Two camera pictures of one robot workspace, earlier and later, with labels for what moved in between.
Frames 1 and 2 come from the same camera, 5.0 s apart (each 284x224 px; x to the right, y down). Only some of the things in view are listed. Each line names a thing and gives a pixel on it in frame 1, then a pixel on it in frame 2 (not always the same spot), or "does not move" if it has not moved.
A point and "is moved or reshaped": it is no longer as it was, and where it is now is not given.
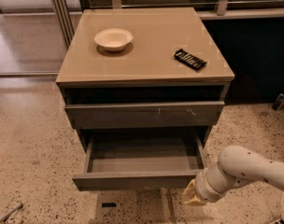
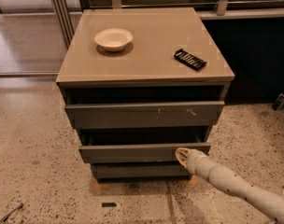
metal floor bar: x=2 y=221 does not move
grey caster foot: x=279 y=103 does not move
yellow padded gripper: x=202 y=187 → x=194 y=161
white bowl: x=114 y=39 does not move
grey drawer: x=141 y=159 is moved or reshaped
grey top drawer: x=144 y=115 does not move
